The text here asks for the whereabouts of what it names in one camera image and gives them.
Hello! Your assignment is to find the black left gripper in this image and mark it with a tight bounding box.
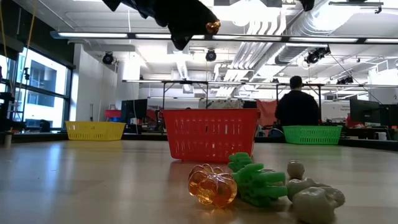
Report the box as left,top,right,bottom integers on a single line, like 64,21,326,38
121,0,218,51

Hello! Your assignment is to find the orange translucent pumpkin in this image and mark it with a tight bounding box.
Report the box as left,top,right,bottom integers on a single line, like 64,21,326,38
188,164,238,208
206,19,221,35

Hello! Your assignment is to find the red plastic basket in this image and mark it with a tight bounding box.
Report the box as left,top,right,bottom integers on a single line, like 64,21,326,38
161,108,261,163

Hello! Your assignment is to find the green monster figure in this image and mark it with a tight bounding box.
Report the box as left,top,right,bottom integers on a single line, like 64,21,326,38
231,163,289,208
228,152,254,174

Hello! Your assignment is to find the patterned box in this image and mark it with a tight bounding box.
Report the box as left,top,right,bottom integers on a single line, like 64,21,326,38
198,98,245,110

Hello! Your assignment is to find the long LED light bar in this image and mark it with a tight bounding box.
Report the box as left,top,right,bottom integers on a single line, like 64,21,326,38
50,30,398,45

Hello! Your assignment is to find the black computer monitor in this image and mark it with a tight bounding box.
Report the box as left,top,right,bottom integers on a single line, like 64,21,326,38
379,104,398,127
120,98,149,124
349,98,382,124

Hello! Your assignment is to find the orange fabric partition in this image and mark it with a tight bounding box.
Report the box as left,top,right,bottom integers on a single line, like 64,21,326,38
256,99,279,137

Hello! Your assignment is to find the red storage bin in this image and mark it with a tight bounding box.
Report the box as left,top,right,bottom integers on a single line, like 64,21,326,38
104,109,123,119

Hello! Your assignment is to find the person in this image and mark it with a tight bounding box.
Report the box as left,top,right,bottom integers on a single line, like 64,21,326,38
275,75,320,127

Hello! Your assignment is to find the blue round bag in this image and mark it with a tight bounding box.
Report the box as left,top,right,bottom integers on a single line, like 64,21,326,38
268,128,285,139

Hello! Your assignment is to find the yellow plastic basket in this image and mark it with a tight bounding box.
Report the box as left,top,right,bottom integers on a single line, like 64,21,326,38
65,121,127,141

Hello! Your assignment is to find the large window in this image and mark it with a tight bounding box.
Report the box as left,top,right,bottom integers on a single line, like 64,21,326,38
0,46,74,133

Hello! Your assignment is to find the green plastic basket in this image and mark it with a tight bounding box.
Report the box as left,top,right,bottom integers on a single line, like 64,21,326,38
282,125,343,146

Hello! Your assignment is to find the black tripod stand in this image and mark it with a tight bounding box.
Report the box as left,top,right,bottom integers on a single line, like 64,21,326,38
21,67,31,124

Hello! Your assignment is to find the black equipment rack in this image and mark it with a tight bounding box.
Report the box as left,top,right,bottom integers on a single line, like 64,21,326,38
0,91,17,133

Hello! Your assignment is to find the black overhead mount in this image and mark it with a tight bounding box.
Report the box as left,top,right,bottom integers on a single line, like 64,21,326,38
213,0,282,7

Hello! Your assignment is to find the black metal station frame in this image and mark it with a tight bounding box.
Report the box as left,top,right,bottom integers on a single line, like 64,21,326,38
122,78,398,125

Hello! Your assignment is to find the silver ventilation duct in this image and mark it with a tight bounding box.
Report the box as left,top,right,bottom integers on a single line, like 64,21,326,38
275,0,346,66

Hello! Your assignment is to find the black ceiling-mounted camera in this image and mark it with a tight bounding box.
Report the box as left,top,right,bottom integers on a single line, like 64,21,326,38
303,46,331,65

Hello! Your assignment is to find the yellow extension cable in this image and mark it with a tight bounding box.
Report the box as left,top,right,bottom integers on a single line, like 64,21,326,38
0,0,35,131

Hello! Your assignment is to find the black aluminium table frame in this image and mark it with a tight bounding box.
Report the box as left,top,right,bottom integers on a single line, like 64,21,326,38
0,132,398,152

